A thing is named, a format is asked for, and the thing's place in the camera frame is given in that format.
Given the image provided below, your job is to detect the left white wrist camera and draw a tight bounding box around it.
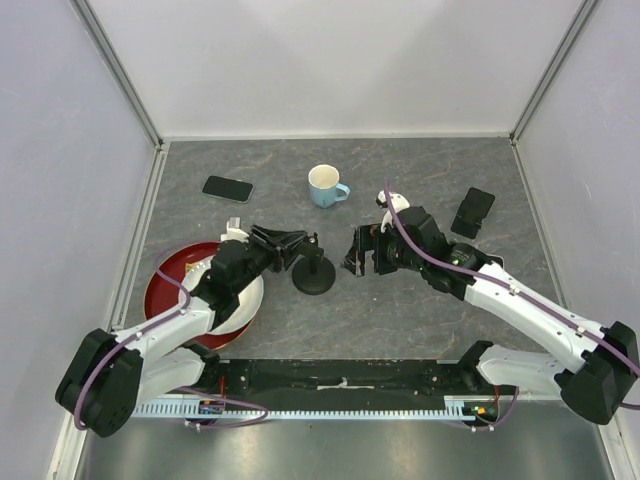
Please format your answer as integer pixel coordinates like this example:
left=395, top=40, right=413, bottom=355
left=220, top=216, right=249, bottom=243

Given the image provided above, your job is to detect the black phone pink case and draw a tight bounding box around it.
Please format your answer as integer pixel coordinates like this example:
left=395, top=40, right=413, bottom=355
left=486, top=254, right=504, bottom=265

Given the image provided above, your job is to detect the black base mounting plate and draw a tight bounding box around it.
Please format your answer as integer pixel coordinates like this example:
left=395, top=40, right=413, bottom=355
left=195, top=359, right=495, bottom=411

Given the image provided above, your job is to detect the slotted cable duct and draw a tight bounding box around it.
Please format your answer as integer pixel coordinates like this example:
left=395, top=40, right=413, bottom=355
left=132, top=394, right=501, bottom=421

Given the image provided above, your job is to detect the red round tray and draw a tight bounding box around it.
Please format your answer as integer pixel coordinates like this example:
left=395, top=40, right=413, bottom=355
left=144, top=242, right=255, bottom=350

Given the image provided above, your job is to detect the black folding phone stand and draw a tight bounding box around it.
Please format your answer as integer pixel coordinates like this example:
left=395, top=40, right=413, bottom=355
left=451, top=187, right=495, bottom=240

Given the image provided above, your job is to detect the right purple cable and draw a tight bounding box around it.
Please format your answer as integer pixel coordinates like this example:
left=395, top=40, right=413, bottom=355
left=382, top=179, right=640, bottom=416

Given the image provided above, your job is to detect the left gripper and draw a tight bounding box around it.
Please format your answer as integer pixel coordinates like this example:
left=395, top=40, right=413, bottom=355
left=233, top=223, right=307, bottom=294

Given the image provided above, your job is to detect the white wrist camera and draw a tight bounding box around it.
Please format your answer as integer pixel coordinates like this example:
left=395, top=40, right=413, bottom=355
left=220, top=216, right=249, bottom=243
left=376, top=191, right=411, bottom=233

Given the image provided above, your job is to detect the white paper plate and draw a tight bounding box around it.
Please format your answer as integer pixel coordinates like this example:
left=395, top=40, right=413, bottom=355
left=181, top=255, right=264, bottom=335

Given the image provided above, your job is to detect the black round-base phone stand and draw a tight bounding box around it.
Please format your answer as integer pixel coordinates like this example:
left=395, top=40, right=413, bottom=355
left=291, top=232, right=336, bottom=295

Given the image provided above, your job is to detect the black phone clear case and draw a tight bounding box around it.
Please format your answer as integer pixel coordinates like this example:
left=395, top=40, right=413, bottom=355
left=201, top=175, right=254, bottom=203

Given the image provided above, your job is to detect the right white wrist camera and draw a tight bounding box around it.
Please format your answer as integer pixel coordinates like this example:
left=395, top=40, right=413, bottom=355
left=376, top=191, right=411, bottom=233

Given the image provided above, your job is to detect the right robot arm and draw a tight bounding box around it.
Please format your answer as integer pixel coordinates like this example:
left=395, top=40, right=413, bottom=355
left=343, top=201, right=639, bottom=425

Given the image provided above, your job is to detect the light blue mug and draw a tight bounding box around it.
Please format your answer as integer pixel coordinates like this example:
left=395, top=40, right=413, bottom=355
left=308, top=164, right=351, bottom=209

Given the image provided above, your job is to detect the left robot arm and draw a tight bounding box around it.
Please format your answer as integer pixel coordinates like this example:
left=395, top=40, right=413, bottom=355
left=55, top=223, right=320, bottom=438

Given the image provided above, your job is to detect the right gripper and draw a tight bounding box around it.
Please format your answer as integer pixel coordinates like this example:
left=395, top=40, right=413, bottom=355
left=339, top=223, right=426, bottom=277

